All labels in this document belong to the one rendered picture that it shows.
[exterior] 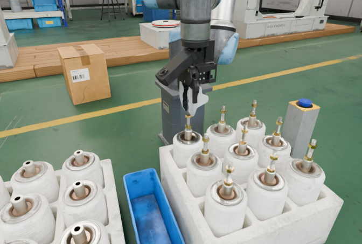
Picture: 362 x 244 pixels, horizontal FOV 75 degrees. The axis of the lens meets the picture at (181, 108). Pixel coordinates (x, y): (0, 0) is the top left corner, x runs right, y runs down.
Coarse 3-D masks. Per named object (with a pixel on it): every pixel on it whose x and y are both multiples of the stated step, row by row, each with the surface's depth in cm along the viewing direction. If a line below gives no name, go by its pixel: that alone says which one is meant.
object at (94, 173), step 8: (96, 160) 65; (64, 168) 62; (88, 168) 62; (96, 168) 64; (64, 176) 63; (72, 176) 60; (80, 176) 61; (88, 176) 62; (96, 176) 64; (104, 184) 70
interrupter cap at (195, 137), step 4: (180, 132) 76; (184, 132) 76; (192, 132) 76; (196, 132) 76; (176, 136) 74; (180, 136) 74; (184, 136) 75; (192, 136) 75; (196, 136) 74; (180, 140) 72; (184, 140) 72; (188, 140) 73; (192, 140) 72; (196, 140) 72; (188, 144) 71
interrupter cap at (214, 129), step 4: (216, 124) 80; (212, 128) 78; (216, 128) 78; (228, 128) 78; (212, 132) 76; (216, 132) 76; (220, 132) 77; (224, 132) 77; (228, 132) 76; (232, 132) 76; (220, 136) 74; (224, 136) 74
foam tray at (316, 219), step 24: (168, 168) 73; (168, 192) 79; (192, 216) 57; (288, 216) 57; (312, 216) 58; (336, 216) 64; (192, 240) 60; (216, 240) 52; (240, 240) 52; (264, 240) 55; (288, 240) 60; (312, 240) 65
